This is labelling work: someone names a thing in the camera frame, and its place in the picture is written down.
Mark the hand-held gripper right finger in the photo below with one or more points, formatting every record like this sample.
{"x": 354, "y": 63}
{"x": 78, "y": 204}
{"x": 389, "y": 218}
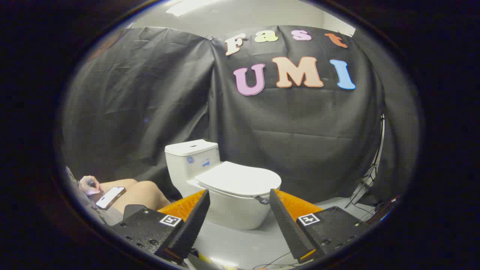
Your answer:
{"x": 287, "y": 228}

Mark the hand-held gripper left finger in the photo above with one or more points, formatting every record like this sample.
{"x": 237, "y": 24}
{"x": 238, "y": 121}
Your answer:
{"x": 191, "y": 228}

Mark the white toilet lid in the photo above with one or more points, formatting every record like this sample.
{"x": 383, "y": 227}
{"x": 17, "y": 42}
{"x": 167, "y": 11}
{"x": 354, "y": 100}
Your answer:
{"x": 240, "y": 178}

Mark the white ceramic toilet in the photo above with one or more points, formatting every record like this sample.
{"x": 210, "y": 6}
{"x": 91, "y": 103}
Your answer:
{"x": 234, "y": 213}

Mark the smartphone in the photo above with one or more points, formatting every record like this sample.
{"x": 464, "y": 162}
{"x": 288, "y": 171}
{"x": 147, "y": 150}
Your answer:
{"x": 110, "y": 197}

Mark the black backdrop cloth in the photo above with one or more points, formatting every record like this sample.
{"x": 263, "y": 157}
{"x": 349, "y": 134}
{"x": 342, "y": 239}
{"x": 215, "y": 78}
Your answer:
{"x": 150, "y": 93}

